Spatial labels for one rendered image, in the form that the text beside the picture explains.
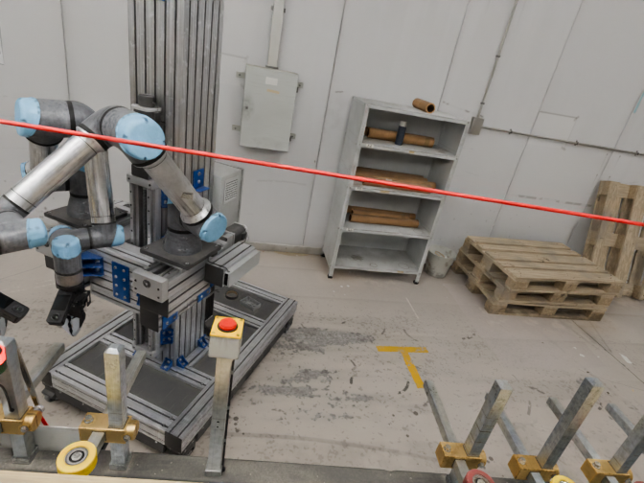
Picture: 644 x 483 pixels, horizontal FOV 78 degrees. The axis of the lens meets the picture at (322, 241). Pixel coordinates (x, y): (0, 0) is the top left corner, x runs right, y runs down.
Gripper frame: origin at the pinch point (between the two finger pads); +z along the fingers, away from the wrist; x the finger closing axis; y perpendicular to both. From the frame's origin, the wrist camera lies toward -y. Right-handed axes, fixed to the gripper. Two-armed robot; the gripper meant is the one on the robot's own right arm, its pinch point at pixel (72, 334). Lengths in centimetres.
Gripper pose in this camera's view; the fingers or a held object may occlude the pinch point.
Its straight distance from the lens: 163.1
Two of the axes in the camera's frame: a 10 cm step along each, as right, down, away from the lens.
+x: -9.8, -1.4, -1.2
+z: -1.8, 8.9, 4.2
